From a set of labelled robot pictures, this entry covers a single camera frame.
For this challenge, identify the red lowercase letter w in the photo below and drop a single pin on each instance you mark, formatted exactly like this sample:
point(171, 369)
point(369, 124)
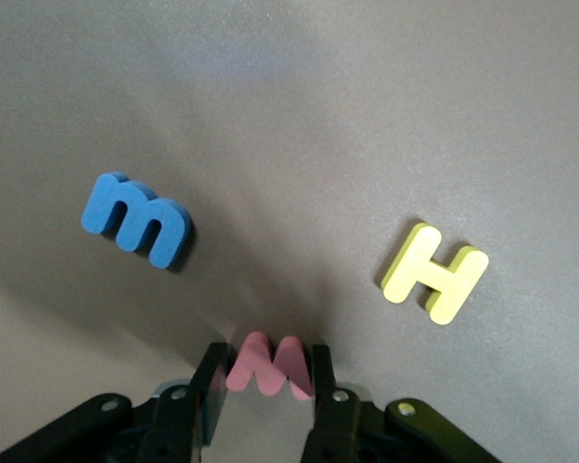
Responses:
point(251, 366)

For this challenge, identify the blue lowercase letter m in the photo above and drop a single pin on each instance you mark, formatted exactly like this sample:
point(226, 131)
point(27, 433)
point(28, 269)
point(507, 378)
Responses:
point(103, 202)

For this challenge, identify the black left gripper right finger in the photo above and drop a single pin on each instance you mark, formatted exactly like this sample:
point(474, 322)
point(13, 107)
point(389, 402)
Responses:
point(333, 424)

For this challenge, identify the yellow uppercase letter H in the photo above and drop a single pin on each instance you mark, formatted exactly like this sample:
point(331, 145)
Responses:
point(439, 275)

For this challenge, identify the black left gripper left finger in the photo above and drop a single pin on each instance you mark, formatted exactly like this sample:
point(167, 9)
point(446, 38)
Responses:
point(173, 424)

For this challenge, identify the brown table cover mat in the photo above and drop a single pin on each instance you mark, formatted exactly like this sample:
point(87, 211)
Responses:
point(289, 96)

